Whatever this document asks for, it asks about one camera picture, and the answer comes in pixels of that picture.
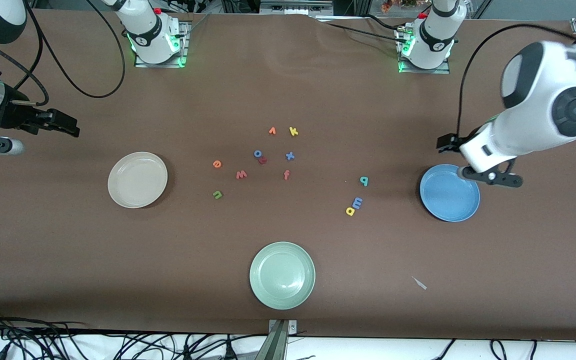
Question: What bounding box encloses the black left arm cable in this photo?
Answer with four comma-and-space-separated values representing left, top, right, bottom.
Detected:
455, 22, 576, 143

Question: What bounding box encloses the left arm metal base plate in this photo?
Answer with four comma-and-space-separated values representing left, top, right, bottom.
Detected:
397, 27, 451, 75

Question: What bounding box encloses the black floor cable bundle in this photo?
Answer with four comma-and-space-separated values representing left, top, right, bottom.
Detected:
0, 307, 269, 360

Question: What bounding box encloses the thin black base cable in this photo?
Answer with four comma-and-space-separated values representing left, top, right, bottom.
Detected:
325, 15, 414, 46

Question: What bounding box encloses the green round plate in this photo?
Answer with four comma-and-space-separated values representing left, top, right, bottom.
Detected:
249, 241, 316, 311

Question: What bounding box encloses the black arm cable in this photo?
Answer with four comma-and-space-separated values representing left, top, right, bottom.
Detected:
0, 0, 126, 108
455, 22, 576, 143

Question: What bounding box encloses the beige round plate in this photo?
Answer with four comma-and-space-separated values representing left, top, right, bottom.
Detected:
107, 151, 169, 209

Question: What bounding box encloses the grey metal box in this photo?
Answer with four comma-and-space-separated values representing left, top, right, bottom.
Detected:
259, 0, 334, 16

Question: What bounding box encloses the blue round plate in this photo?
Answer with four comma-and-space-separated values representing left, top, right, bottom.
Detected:
419, 164, 481, 223

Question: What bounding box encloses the grey metal camera post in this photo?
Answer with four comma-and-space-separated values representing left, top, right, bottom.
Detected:
255, 319, 299, 360

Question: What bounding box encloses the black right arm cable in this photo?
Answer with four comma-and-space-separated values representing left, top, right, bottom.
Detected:
0, 0, 126, 108

